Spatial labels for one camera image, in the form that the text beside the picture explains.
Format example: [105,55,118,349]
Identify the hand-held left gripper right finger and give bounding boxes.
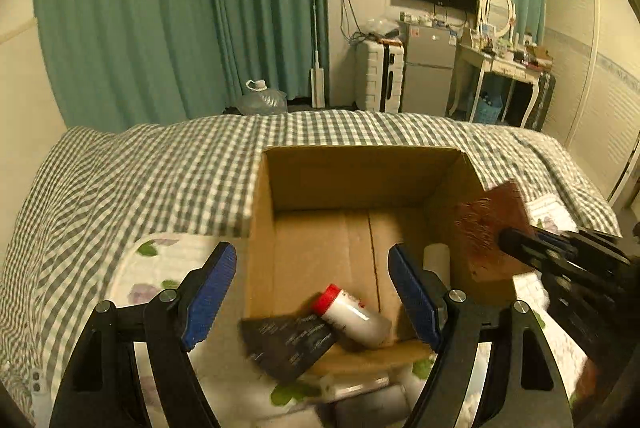
[388,243,573,428]

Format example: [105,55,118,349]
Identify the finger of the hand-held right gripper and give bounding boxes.
[534,222,632,265]
[499,228,576,276]

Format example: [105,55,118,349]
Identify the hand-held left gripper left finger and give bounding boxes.
[49,242,238,428]

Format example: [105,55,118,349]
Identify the cardboard box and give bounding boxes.
[241,145,521,379]

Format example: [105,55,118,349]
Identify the white cylinder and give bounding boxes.
[422,244,452,284]

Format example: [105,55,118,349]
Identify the white bottle with red cap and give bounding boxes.
[311,284,393,350]

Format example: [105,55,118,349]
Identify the white floral bed sheet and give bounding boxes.
[107,193,593,428]

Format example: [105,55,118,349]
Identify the black printed packet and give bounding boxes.
[240,314,338,384]

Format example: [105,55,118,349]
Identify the white packet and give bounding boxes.
[320,375,423,428]

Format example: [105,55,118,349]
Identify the green checked blanket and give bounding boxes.
[0,110,623,414]

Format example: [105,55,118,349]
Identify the blue basket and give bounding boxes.
[472,90,504,125]

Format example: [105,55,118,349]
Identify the black suitcase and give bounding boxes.
[522,70,557,131]

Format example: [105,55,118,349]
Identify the cream wardrobe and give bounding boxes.
[542,0,640,209]

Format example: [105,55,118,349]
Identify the white dressing table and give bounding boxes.
[446,43,542,129]

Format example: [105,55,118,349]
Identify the clear water jug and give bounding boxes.
[235,79,289,115]

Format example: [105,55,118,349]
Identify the small grey fridge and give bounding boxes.
[401,24,458,116]

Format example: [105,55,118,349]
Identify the white suitcase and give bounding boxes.
[355,39,405,113]

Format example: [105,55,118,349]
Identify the white flat mop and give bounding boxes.
[309,0,327,109]

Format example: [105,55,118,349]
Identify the oval white-framed mirror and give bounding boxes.
[480,0,516,40]

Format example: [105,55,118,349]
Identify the wide green curtain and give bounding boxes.
[34,0,328,134]

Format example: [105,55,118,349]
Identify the hanging wall cables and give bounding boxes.
[340,0,368,45]

